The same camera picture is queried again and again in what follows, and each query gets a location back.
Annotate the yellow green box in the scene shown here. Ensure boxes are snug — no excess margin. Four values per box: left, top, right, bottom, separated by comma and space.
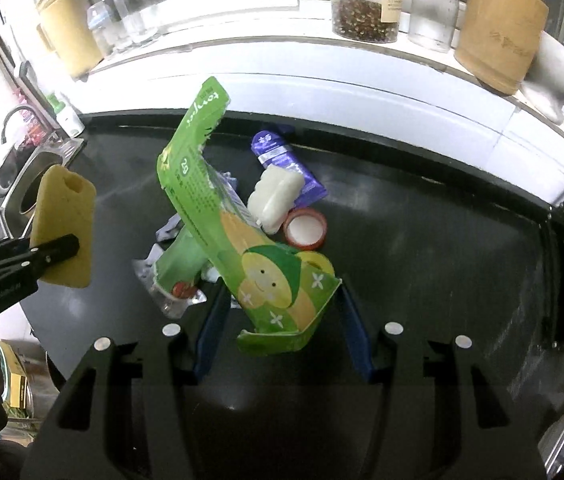
0, 340, 30, 411

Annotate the clear plastic packet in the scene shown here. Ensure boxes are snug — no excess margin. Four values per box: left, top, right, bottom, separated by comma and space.
132, 247, 207, 318

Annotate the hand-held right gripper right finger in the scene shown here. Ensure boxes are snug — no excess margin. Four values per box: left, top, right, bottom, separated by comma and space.
334, 282, 518, 467

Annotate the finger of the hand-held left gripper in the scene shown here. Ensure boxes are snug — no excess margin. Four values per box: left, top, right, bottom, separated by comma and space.
0, 234, 81, 281
0, 237, 36, 268

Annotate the brown cardboard box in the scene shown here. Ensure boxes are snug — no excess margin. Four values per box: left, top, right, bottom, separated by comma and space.
34, 0, 105, 80

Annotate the purple wrapper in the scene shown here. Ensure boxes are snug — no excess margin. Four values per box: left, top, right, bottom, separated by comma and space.
251, 130, 329, 209

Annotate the small green box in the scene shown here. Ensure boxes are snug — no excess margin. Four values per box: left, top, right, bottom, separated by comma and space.
154, 227, 213, 301

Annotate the steel faucet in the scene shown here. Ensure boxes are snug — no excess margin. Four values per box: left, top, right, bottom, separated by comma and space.
1, 107, 43, 146

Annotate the yellow sponge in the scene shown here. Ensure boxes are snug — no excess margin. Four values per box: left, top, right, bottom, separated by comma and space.
29, 165, 97, 289

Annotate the green capped soap bottle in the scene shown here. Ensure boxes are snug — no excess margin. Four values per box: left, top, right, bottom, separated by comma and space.
44, 91, 85, 138

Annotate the crumpled blue white wrapper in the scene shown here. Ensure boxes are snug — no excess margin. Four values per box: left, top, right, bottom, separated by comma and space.
156, 212, 187, 243

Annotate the wooden utensil holder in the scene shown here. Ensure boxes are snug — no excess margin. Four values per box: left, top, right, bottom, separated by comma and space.
454, 0, 550, 96

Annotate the clear plastic bottle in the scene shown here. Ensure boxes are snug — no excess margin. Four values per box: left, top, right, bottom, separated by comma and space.
86, 0, 118, 60

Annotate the red rimmed lid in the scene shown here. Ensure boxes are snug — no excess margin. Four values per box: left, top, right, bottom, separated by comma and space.
283, 208, 329, 251

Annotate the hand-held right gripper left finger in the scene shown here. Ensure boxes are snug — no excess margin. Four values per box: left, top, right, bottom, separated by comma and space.
51, 285, 233, 467

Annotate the glass jar with beans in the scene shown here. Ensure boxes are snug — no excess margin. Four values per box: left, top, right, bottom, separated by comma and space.
329, 0, 405, 43

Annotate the clear glass tumbler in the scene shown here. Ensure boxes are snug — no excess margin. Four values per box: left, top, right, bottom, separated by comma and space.
110, 0, 159, 52

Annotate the large green printed carton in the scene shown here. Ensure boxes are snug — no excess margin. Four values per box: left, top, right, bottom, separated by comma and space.
157, 76, 341, 356

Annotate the steel sink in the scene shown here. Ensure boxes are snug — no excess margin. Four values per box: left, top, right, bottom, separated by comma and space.
0, 137, 85, 241

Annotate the white ceramic figure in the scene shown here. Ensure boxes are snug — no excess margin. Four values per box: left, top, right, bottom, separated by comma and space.
519, 30, 564, 123

